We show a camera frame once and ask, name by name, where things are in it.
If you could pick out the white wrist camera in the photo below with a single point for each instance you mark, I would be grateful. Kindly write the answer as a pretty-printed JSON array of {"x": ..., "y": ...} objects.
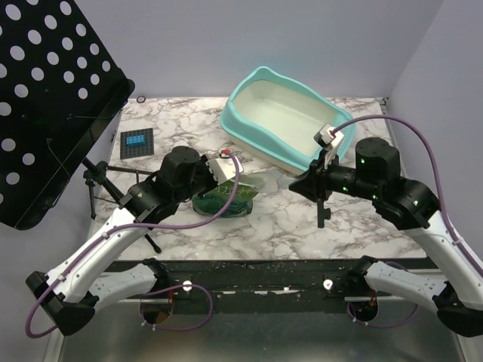
[
  {"x": 225, "y": 167},
  {"x": 330, "y": 141}
]

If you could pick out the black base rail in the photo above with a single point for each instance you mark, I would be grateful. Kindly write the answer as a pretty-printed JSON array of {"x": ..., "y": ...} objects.
[{"x": 269, "y": 286}]

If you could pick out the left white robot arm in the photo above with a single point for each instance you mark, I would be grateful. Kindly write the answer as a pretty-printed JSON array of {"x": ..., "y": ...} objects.
[{"x": 74, "y": 291}]

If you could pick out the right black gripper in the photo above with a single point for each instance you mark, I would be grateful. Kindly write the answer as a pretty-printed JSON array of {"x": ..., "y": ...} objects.
[{"x": 319, "y": 185}]

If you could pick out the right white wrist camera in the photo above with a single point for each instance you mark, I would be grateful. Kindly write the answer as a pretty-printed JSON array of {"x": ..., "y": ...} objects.
[{"x": 330, "y": 141}]

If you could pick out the black stand tripod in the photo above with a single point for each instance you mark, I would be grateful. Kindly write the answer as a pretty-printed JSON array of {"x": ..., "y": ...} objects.
[{"x": 95, "y": 175}]

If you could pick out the blue lego brick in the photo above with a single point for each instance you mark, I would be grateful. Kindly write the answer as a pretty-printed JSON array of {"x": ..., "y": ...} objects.
[{"x": 135, "y": 140}]

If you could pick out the black perforated music stand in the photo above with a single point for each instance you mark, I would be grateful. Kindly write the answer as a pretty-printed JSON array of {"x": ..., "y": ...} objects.
[{"x": 60, "y": 89}]

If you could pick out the dark grey lego baseplate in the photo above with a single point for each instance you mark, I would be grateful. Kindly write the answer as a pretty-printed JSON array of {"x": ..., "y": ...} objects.
[{"x": 139, "y": 151}]

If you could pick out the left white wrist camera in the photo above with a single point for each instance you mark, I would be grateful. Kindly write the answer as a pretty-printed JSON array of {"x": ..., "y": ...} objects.
[{"x": 225, "y": 167}]

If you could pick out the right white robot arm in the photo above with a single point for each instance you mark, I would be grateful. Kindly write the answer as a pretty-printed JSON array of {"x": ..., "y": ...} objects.
[{"x": 414, "y": 210}]

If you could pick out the black bag clip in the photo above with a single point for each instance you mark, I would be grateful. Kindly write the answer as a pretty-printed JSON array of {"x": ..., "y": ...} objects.
[{"x": 323, "y": 213}]

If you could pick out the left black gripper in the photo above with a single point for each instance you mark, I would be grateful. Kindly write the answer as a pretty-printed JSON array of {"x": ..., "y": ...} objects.
[{"x": 204, "y": 167}]

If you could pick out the green litter bag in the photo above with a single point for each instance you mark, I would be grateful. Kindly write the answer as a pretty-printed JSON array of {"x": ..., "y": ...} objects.
[{"x": 249, "y": 186}]

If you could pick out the clear plastic scoop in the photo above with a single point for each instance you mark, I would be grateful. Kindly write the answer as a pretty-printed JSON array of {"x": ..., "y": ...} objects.
[{"x": 270, "y": 181}]

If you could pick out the teal white litter box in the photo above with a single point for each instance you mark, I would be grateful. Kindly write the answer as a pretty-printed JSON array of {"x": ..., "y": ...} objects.
[{"x": 276, "y": 117}]

